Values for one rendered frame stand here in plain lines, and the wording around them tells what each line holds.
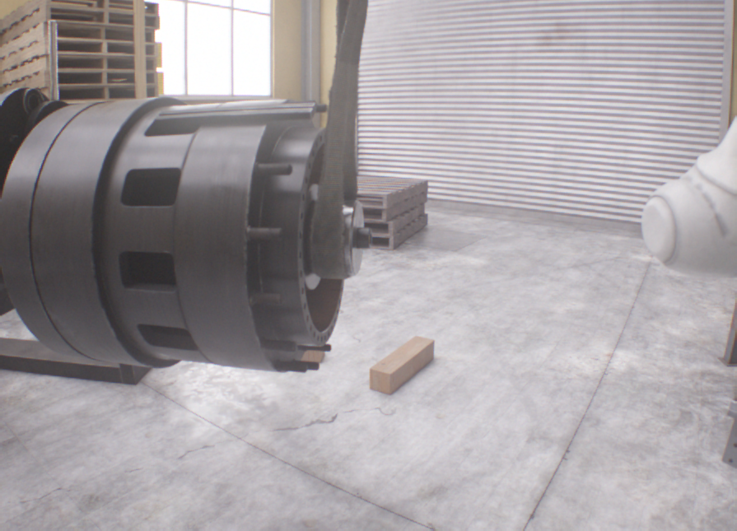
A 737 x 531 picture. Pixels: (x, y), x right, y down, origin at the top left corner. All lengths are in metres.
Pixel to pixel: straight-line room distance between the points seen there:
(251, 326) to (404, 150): 6.23
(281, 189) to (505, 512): 1.15
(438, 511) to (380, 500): 0.18
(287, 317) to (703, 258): 0.61
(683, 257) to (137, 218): 0.74
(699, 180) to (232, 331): 0.67
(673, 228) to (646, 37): 5.54
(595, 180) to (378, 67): 3.22
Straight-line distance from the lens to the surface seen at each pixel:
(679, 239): 0.56
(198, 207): 0.79
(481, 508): 1.60
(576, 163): 6.10
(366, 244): 0.95
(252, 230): 0.75
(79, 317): 0.95
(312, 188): 0.96
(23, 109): 1.16
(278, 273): 0.80
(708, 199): 0.57
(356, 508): 1.58
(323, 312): 1.08
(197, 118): 0.89
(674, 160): 5.95
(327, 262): 0.92
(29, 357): 2.65
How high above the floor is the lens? 1.06
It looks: 14 degrees down
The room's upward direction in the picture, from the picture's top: straight up
